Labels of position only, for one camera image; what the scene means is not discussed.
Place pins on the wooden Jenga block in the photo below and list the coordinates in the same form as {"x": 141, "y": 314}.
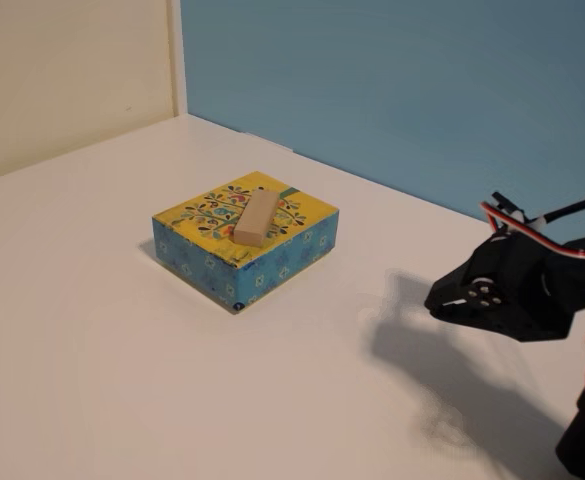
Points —
{"x": 254, "y": 220}

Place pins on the yellow teal floral box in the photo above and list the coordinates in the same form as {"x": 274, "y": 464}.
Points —
{"x": 192, "y": 220}

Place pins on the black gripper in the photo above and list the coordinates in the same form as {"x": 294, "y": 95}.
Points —
{"x": 509, "y": 307}

